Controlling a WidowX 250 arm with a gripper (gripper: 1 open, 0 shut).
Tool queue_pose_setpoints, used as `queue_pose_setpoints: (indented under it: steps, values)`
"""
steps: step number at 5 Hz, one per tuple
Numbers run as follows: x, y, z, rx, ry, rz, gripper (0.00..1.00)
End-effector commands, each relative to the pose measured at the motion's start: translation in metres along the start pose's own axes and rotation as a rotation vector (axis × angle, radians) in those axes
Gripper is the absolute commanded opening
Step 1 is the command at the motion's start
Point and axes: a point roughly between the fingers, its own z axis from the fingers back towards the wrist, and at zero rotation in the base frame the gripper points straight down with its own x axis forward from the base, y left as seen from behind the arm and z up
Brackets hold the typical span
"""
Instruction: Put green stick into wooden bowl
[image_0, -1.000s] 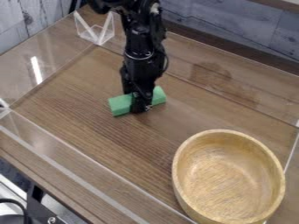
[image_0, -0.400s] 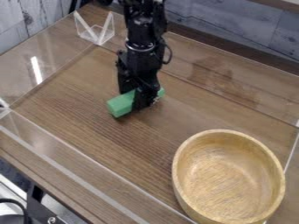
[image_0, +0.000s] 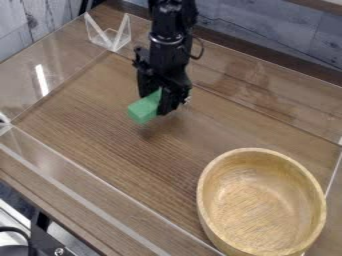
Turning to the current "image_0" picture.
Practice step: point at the clear acrylic corner bracket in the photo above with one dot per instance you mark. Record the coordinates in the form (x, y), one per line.
(111, 39)

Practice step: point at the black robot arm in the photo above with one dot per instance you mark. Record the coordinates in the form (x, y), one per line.
(174, 17)

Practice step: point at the wooden bowl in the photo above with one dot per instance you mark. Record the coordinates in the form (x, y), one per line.
(261, 204)

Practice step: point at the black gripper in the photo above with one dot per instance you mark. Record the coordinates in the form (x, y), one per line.
(160, 65)

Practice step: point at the green rectangular block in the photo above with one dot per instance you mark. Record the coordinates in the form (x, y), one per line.
(143, 110)

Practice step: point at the clear acrylic tray walls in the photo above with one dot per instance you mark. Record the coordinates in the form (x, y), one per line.
(116, 180)

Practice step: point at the black table frame leg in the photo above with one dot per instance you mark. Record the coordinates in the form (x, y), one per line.
(46, 245)

